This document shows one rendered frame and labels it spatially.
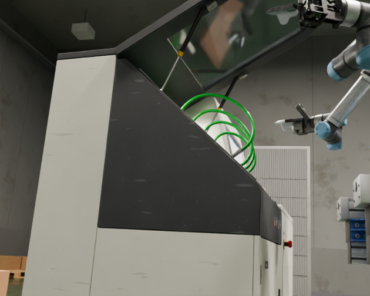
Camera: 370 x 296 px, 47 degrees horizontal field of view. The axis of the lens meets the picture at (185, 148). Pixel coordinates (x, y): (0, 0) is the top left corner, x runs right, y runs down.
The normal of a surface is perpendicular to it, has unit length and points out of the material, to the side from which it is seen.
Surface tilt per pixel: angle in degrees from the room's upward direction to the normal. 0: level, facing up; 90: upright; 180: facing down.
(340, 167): 90
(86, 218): 90
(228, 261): 90
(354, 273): 90
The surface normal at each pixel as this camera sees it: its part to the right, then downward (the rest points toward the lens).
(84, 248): -0.31, -0.26
